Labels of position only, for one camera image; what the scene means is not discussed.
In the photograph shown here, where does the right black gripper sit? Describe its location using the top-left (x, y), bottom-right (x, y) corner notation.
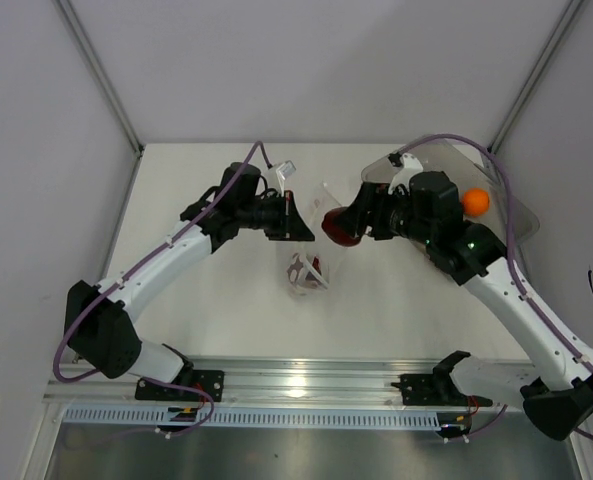
top-left (333, 182), bottom-right (435, 247)

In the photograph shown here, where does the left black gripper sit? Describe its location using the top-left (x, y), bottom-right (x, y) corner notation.
top-left (237, 190), bottom-right (314, 242)

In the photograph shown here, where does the dark red apple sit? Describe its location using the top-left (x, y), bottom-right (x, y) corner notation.
top-left (321, 207), bottom-right (361, 248)

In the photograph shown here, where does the clear zip top bag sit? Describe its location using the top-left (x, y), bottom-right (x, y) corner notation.
top-left (280, 182), bottom-right (346, 297)

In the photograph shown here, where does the red grape bunch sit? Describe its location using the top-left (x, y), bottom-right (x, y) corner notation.
top-left (286, 253), bottom-right (329, 296)

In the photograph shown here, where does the orange fruit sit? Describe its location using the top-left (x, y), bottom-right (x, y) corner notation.
top-left (461, 188), bottom-right (491, 218)

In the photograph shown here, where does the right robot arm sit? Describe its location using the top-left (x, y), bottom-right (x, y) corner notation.
top-left (322, 171), bottom-right (593, 440)

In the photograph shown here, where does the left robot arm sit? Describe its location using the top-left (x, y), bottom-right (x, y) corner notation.
top-left (64, 162), bottom-right (315, 400)

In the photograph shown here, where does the clear plastic bin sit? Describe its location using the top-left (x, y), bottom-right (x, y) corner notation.
top-left (360, 133), bottom-right (543, 251)

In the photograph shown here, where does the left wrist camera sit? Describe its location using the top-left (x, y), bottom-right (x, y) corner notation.
top-left (264, 161), bottom-right (296, 197)

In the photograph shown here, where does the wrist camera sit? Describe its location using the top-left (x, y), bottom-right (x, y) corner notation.
top-left (264, 161), bottom-right (296, 197)
top-left (389, 153), bottom-right (424, 194)

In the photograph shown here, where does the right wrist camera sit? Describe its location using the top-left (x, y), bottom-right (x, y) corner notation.
top-left (389, 153), bottom-right (424, 194)

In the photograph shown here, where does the aluminium mounting rail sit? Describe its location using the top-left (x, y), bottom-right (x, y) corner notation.
top-left (42, 357), bottom-right (537, 410)

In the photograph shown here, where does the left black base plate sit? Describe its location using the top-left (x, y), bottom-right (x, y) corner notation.
top-left (135, 367), bottom-right (225, 402)

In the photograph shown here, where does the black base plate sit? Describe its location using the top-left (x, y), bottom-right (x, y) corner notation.
top-left (135, 367), bottom-right (225, 402)
top-left (390, 373), bottom-right (493, 407)

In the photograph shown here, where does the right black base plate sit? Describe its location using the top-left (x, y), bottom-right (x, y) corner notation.
top-left (390, 373), bottom-right (493, 407)

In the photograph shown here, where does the slotted cable duct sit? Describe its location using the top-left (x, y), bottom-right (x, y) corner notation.
top-left (63, 404), bottom-right (441, 431)

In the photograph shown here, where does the right aluminium frame post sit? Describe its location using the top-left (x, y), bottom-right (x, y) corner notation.
top-left (487, 0), bottom-right (590, 154)

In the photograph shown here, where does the aluminium frame post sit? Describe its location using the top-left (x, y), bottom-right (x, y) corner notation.
top-left (487, 0), bottom-right (590, 154)
top-left (52, 0), bottom-right (144, 157)

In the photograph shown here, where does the left aluminium frame post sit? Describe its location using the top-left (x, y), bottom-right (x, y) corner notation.
top-left (52, 0), bottom-right (144, 157)

